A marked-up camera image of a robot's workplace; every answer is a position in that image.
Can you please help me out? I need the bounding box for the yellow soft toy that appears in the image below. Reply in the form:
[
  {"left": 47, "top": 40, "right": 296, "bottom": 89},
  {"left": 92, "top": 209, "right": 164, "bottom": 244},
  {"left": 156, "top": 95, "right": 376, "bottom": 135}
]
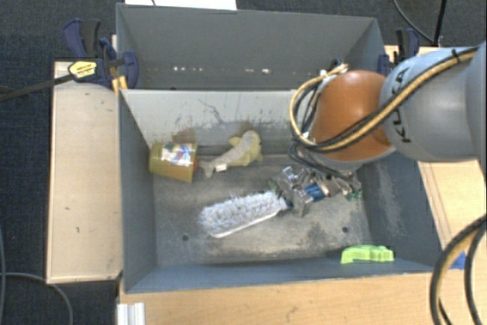
[{"left": 227, "top": 130, "right": 265, "bottom": 168}]

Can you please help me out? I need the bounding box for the white bristle brush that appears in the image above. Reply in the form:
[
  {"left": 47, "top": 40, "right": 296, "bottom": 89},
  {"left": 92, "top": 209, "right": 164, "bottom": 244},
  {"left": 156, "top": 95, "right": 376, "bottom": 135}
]
[{"left": 199, "top": 190, "right": 289, "bottom": 240}]

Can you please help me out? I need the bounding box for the grey toy shark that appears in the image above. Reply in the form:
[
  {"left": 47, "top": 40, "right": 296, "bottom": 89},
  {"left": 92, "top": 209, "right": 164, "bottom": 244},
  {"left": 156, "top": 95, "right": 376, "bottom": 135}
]
[{"left": 199, "top": 131, "right": 261, "bottom": 179}]

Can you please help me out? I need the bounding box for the green toy animal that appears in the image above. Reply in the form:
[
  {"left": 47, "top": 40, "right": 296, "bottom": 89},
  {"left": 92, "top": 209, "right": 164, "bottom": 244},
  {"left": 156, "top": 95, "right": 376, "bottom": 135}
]
[{"left": 339, "top": 244, "right": 396, "bottom": 266}]

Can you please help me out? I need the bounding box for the grey metal bin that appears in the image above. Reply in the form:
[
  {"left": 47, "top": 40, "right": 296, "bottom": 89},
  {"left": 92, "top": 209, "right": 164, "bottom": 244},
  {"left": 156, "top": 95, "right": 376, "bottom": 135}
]
[{"left": 115, "top": 2, "right": 444, "bottom": 295}]

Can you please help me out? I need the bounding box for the pale wood flat board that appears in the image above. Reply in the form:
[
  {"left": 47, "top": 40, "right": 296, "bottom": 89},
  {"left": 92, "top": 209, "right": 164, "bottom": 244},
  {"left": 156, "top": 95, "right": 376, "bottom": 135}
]
[{"left": 45, "top": 60, "right": 124, "bottom": 285}]

